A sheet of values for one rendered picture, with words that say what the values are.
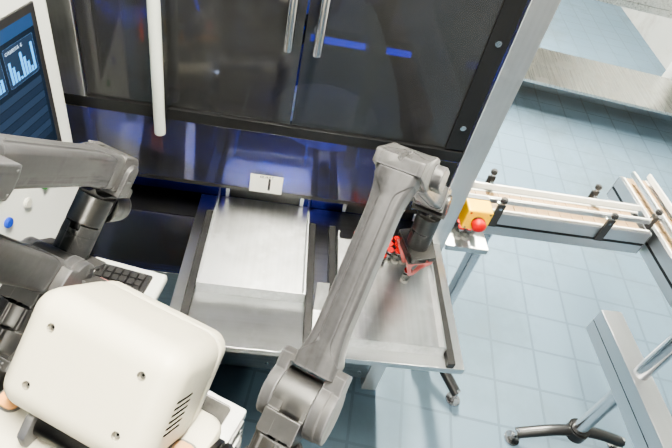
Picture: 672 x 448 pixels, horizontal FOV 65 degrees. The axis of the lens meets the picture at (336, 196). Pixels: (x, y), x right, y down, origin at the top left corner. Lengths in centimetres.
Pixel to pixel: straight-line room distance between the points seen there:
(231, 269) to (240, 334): 19
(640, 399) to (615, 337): 22
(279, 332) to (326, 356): 53
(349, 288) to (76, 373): 34
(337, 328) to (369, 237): 13
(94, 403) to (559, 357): 228
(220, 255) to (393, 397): 113
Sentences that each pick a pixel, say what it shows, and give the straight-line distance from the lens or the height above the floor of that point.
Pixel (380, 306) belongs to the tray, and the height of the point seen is 88.
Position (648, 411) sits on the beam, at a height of 55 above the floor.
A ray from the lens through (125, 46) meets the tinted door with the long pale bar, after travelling 125.
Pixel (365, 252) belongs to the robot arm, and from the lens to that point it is 73.
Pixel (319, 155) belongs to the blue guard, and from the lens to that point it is 131.
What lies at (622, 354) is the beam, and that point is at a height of 55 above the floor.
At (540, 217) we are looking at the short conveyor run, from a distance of 174.
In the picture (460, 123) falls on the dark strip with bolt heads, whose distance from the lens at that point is 129.
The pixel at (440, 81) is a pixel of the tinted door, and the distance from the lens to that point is 123.
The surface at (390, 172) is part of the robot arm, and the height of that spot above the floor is 149.
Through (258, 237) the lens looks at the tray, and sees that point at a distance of 144.
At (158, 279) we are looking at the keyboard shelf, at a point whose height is 80.
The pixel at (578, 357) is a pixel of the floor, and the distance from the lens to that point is 276.
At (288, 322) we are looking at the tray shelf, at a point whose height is 88.
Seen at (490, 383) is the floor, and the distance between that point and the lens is 246.
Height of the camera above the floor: 194
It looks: 41 degrees down
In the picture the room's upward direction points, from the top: 14 degrees clockwise
